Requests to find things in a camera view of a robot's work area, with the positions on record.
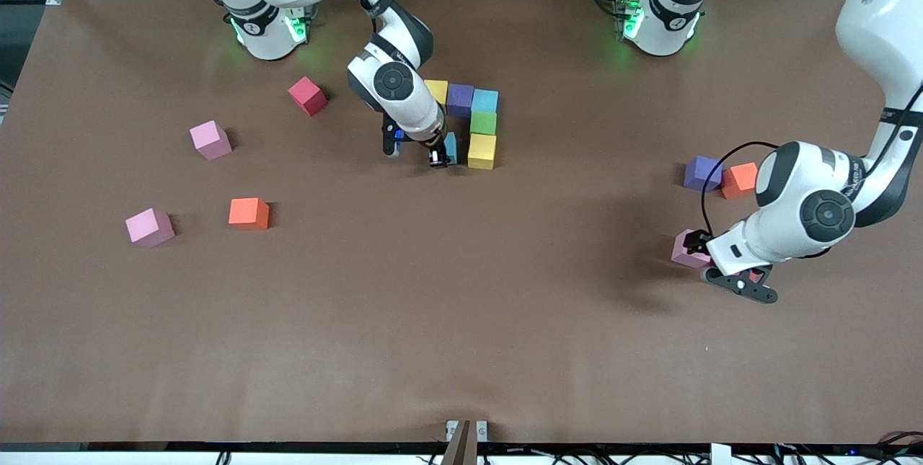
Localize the pink foam cube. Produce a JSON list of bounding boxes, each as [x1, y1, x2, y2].
[[189, 120, 234, 161], [125, 207, 177, 249], [671, 229, 715, 269]]

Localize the purple foam cube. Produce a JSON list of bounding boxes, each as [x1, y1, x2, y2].
[[446, 83, 476, 119], [683, 156, 724, 193]]

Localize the orange foam cube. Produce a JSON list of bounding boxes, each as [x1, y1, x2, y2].
[[228, 198, 271, 231], [720, 162, 760, 200]]

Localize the brown table mat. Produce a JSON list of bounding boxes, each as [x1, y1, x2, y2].
[[0, 0, 923, 446]]

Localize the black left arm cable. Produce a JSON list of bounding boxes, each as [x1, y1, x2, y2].
[[699, 83, 923, 239]]

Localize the black cable bundle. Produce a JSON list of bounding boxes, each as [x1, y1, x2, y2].
[[418, 443, 923, 465]]

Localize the small metal bracket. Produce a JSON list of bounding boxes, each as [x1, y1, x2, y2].
[[446, 420, 488, 443]]

